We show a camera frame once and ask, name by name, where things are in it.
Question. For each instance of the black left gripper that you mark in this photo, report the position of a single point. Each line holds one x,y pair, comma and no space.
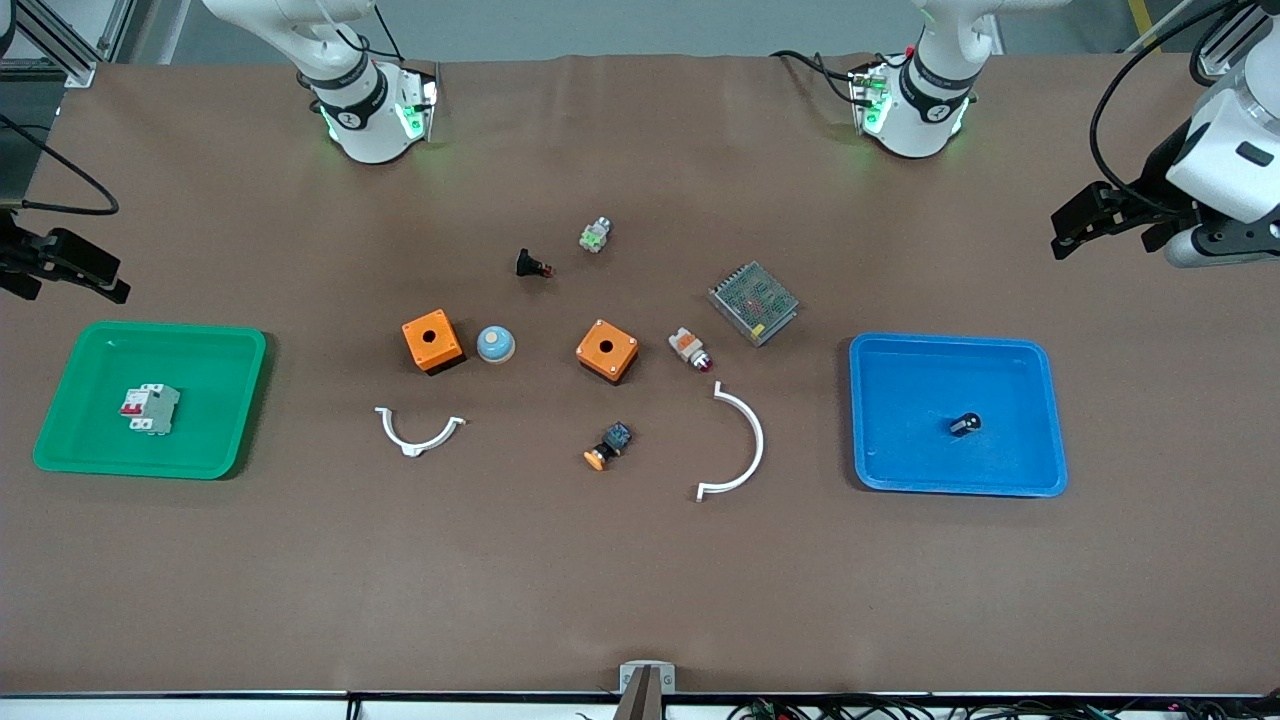
1163,163

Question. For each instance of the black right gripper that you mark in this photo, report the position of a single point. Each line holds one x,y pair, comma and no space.
20,256

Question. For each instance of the white red circuit breaker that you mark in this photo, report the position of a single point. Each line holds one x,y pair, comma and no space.
155,408

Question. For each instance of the black knob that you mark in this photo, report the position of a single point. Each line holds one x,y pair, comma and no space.
964,424

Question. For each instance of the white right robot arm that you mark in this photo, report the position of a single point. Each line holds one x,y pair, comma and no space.
365,105

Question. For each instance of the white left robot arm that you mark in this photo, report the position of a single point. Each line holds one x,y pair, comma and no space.
925,105

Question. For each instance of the green plastic tray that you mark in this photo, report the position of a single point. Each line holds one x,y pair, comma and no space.
80,440

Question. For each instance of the blue plastic tray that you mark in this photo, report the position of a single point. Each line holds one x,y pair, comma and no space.
900,450

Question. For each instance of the metal mesh power supply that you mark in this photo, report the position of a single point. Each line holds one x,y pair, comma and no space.
755,302

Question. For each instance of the small white pipe clamp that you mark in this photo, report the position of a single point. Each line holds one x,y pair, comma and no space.
399,438

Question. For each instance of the large white pipe clamp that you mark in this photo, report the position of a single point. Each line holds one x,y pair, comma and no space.
757,440

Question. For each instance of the blue dome buzzer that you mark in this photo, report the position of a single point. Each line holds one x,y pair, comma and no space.
496,345

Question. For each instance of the red pilot lamp orange body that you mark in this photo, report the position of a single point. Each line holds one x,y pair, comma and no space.
687,346

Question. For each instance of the green illuminated push button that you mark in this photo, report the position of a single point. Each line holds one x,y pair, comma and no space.
595,236

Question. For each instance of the yellow mushroom push button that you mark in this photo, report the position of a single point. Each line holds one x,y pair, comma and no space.
608,445

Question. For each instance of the brown table mat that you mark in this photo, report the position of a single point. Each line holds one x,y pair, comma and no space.
640,580

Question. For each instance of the aluminium frame profile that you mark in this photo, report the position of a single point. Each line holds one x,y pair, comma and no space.
1225,45
70,50

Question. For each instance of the orange button enclosure box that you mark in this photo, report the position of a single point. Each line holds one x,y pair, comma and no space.
447,347
620,353

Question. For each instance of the black switch with red tip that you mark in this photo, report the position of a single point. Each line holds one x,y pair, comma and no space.
528,264

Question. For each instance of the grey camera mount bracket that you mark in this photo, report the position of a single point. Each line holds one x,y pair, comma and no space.
647,680

